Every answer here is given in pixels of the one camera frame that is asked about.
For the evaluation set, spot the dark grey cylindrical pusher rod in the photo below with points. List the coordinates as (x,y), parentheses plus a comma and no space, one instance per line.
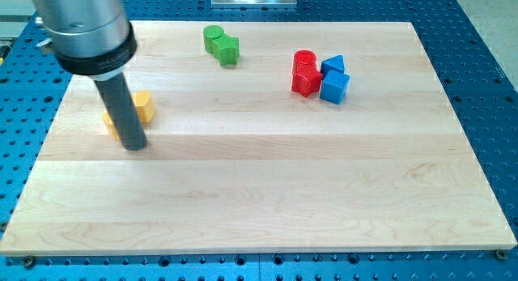
(120,106)

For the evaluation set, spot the yellow rounded block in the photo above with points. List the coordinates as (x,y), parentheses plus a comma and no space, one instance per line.
(144,105)

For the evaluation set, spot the green star block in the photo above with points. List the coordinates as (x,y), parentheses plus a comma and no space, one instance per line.
(226,49)

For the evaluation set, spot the green cylinder block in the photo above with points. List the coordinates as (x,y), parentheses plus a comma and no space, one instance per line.
(210,33)

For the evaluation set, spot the wooden board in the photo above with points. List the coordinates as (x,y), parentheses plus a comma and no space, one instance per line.
(236,162)

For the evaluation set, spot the brass screw clamp left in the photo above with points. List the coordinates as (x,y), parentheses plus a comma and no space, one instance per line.
(28,262)

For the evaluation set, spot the brass screw clamp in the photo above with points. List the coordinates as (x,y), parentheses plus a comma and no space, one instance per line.
(500,255)
(28,262)

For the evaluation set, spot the red star block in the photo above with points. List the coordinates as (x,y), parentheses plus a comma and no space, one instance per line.
(306,80)

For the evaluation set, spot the red cylinder block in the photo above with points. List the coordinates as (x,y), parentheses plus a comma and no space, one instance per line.
(304,61)

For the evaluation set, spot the blue cube block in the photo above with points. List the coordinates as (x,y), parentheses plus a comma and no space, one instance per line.
(334,86)

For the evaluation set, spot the blue triangle block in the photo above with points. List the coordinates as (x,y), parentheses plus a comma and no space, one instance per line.
(335,63)

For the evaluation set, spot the brass screw clamp right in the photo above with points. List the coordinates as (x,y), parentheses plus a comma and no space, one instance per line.
(500,255)

